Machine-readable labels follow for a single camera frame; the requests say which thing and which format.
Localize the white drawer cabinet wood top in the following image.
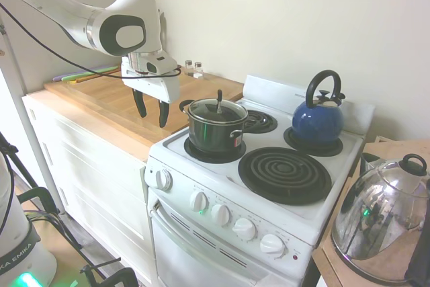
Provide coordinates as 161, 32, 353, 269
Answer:
21, 90, 189, 287

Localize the wooden butcher block board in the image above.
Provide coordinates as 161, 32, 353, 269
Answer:
43, 67, 245, 137

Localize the white oven door handle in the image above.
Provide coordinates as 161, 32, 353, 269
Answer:
148, 198, 269, 287

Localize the white electric stove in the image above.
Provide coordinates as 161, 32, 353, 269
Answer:
144, 74, 376, 287

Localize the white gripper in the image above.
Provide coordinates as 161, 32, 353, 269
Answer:
120, 57, 182, 129

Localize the blue enamel kettle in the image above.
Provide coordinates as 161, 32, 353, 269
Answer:
291, 69, 347, 145

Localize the black cooking pot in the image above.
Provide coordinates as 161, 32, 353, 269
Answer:
178, 99, 250, 154

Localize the glass pot lid black handle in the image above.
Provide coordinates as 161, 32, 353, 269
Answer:
187, 89, 249, 124

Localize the shiny steel electric kettle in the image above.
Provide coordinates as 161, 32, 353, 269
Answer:
330, 153, 430, 284

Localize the white stove knob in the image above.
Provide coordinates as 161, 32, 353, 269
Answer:
155, 168, 173, 191
232, 217, 257, 242
259, 233, 287, 259
210, 203, 232, 228
189, 191, 210, 212

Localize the black tripod stand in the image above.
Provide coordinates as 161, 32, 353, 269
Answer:
0, 131, 101, 281

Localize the small coil burner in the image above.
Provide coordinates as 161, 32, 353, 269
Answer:
241, 108, 279, 134
183, 134, 247, 164

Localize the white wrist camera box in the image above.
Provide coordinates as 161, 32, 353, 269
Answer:
144, 52, 178, 76

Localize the orange flexible cutting mat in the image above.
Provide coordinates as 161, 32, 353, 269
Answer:
67, 70, 121, 85

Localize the green flexible cutting mat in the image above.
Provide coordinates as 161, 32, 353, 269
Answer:
60, 66, 120, 83

